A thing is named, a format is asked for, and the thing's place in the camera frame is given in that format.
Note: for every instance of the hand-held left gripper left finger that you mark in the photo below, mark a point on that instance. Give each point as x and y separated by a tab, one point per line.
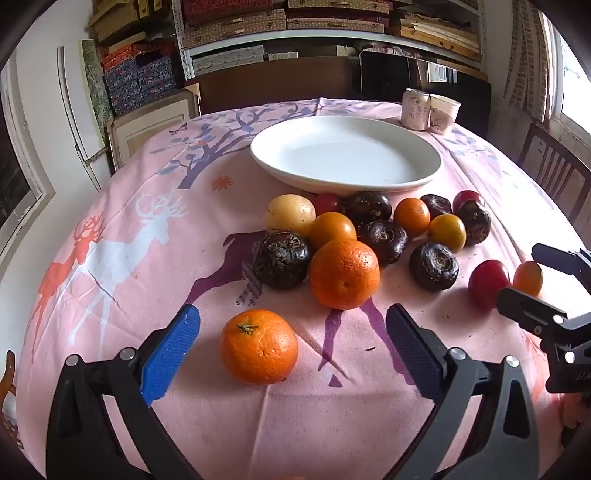
171	355

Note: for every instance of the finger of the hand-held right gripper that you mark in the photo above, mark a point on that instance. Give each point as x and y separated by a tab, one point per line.
561	261
531	309

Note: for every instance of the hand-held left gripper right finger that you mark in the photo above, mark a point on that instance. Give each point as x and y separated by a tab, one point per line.
411	346

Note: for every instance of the small mandarin orange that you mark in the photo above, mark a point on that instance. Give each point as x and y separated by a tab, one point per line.
411	216
527	278

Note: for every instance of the red plum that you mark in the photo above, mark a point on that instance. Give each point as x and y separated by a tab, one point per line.
464	198
487	281
327	203

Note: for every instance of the large orange with green stem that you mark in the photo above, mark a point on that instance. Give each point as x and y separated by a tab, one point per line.
258	347

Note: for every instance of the yellow-orange round fruit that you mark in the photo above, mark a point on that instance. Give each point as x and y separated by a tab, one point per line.
447	232
332	228

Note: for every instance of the small dark water chestnut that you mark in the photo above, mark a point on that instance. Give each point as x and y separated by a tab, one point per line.
436	205

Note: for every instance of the large dark water chestnut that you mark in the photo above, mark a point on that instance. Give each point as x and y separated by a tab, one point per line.
280	260

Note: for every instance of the pale yellow round fruit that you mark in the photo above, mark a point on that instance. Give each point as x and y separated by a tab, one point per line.
290	213

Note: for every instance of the white oval plate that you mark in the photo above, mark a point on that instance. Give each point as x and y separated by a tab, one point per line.
346	152

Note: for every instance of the pink deer print tablecloth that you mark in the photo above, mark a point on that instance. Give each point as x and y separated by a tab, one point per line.
184	258

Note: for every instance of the wooden chair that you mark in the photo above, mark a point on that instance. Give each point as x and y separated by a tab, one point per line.
554	161

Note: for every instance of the bright window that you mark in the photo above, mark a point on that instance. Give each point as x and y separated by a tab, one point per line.
570	78

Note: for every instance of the white paper cup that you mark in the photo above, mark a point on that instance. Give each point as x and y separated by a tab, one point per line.
445	115

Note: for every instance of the patterned curtain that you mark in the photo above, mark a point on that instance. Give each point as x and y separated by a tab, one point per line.
526	64

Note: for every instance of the white drink can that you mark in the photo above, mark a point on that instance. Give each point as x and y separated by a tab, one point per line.
414	110

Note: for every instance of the white framed window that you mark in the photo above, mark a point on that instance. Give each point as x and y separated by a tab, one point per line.
21	184

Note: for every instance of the framed picture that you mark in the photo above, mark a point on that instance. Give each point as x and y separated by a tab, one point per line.
147	129

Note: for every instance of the black glossy panel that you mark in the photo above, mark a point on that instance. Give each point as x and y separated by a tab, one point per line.
392	78

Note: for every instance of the white narrow board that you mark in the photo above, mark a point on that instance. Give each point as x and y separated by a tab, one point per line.
78	120

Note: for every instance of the stack of wooden boxes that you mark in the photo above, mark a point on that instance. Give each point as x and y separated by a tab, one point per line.
438	32

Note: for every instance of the stack of blue patterned boxes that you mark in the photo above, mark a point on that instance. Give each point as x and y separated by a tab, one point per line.
138	83

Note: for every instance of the green marbled board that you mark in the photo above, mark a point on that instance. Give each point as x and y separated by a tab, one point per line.
97	78

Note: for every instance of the brown wooden board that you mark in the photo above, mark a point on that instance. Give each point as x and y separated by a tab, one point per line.
277	83

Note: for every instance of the white metal shelf unit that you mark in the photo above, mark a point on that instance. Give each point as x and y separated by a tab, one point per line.
187	60

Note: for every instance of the white patterned box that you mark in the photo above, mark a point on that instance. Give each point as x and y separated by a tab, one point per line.
226	60

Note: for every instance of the stack of tan boxes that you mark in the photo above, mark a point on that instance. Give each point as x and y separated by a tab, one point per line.
115	21

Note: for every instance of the stack of woven boxes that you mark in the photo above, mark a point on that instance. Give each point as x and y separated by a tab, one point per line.
277	21

